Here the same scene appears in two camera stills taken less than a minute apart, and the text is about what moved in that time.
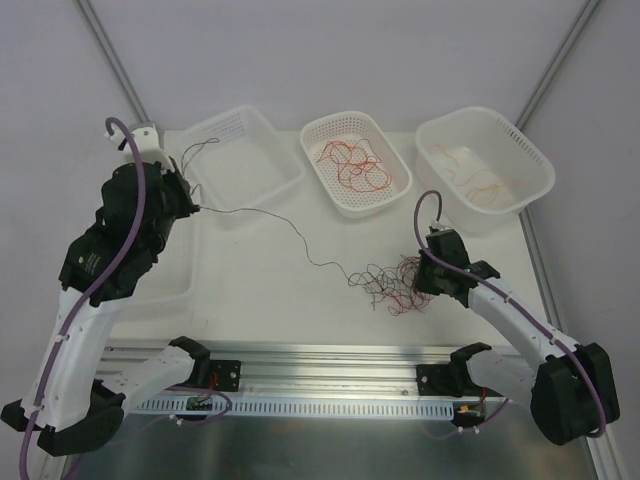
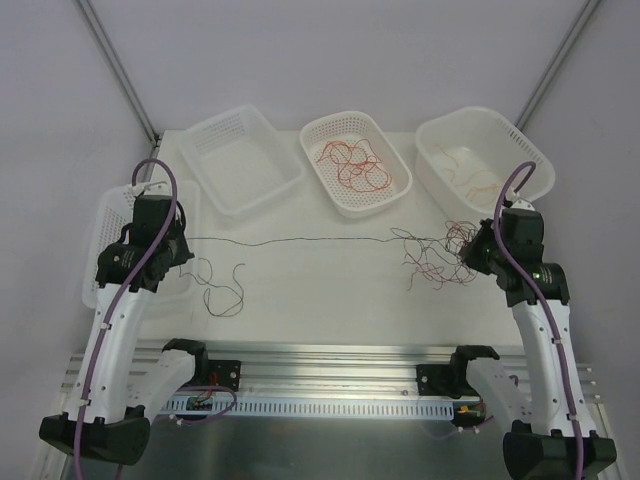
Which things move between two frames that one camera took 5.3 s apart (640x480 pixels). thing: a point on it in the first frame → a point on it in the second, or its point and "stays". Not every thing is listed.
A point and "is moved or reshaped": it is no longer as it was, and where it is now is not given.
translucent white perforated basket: x=236 y=157 stays
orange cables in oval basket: x=358 y=165 stays
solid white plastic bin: x=481 y=167 stays
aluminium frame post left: x=116 y=62 stays
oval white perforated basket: x=358 y=164 stays
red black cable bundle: x=393 y=286 is moved or reshaped
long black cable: x=186 y=158 → x=290 y=241
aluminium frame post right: x=586 y=13 stays
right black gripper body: x=427 y=279 → x=475 y=251
